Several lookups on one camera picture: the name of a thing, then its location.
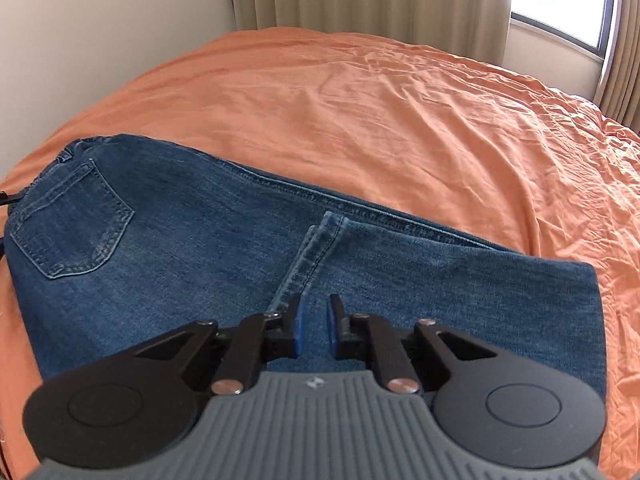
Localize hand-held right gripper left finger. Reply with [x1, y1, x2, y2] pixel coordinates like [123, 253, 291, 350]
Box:
[132, 294, 304, 396]

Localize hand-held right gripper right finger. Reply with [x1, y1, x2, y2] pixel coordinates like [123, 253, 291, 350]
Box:
[326, 294, 501, 394]

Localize blue denim pants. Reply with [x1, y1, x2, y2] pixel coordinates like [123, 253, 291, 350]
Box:
[2, 132, 608, 401]

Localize orange bed sheet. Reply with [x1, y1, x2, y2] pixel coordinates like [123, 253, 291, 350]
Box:
[0, 27, 640, 480]

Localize narrow beige curtain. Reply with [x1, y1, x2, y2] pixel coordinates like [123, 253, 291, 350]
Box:
[594, 0, 640, 133]

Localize dark framed window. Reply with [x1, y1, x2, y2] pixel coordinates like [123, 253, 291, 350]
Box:
[507, 0, 622, 63]

